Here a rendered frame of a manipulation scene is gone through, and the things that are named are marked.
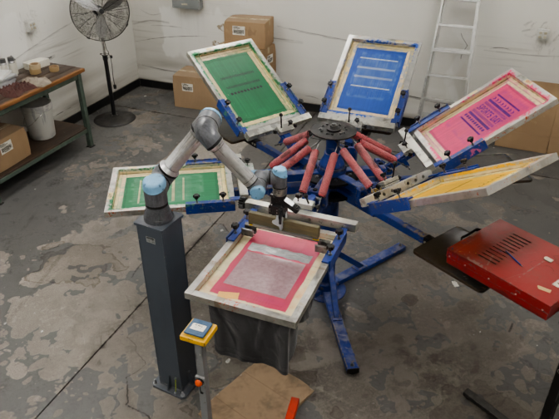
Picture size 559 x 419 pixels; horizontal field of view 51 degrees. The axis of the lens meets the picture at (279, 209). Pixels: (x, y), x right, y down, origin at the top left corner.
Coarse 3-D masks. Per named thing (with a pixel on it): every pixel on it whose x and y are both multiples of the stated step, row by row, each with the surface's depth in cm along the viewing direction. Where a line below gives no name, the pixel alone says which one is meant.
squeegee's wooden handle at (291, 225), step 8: (256, 216) 322; (264, 216) 320; (272, 216) 319; (264, 224) 323; (272, 224) 321; (288, 224) 316; (296, 224) 314; (304, 224) 313; (312, 224) 312; (296, 232) 317; (304, 232) 315; (312, 232) 313
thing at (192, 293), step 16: (224, 256) 317; (208, 272) 303; (320, 272) 302; (192, 288) 291; (208, 304) 286; (224, 304) 282; (240, 304) 281; (304, 304) 281; (272, 320) 275; (288, 320) 272
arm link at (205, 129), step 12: (204, 120) 280; (204, 132) 278; (216, 132) 280; (204, 144) 280; (216, 144) 279; (216, 156) 285; (228, 156) 283; (228, 168) 287; (240, 168) 286; (240, 180) 290; (252, 180) 289; (264, 180) 297; (252, 192) 290; (264, 192) 290
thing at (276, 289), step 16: (288, 240) 333; (304, 240) 333; (272, 272) 308; (288, 272) 308; (304, 272) 308; (256, 288) 297; (272, 288) 297; (288, 288) 297; (272, 304) 286; (288, 304) 286
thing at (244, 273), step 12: (252, 240) 333; (264, 240) 333; (276, 240) 333; (240, 252) 323; (252, 252) 323; (240, 264) 314; (252, 264) 314; (264, 264) 314; (228, 276) 305; (240, 276) 305; (252, 276) 305; (216, 288) 297; (228, 288) 297; (240, 288) 297; (252, 288) 297
